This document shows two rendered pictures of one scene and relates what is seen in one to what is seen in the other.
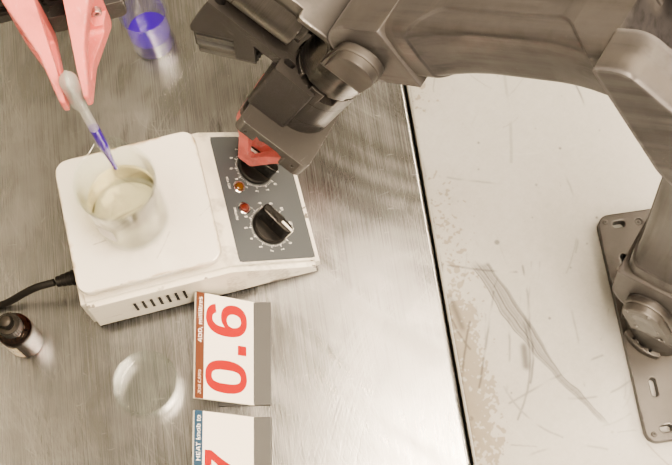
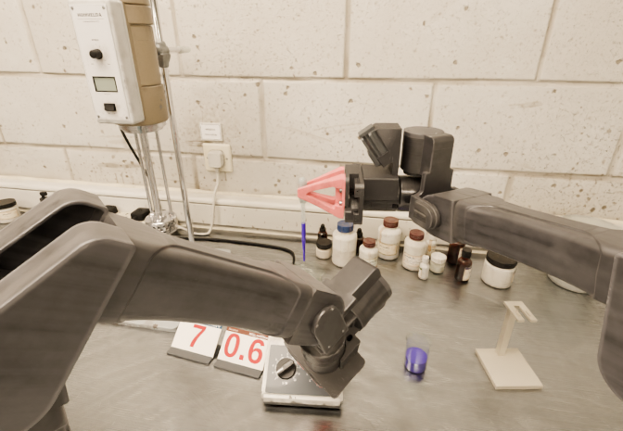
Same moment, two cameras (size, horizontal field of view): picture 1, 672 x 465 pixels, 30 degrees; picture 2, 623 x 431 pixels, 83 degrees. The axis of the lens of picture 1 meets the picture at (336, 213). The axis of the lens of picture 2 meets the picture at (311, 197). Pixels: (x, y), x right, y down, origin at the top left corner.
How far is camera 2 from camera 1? 0.79 m
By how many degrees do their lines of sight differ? 72
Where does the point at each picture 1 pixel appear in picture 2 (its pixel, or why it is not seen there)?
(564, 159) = not seen: outside the picture
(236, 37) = not seen: hidden behind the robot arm
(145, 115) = (373, 352)
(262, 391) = (221, 363)
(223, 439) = (208, 337)
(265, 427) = (205, 360)
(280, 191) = (305, 383)
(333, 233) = (280, 419)
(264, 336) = (244, 371)
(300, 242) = (274, 386)
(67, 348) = not seen: hidden behind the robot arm
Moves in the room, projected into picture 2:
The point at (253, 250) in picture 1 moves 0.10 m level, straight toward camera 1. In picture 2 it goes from (274, 354) to (215, 352)
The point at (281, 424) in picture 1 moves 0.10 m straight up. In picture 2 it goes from (202, 368) to (195, 325)
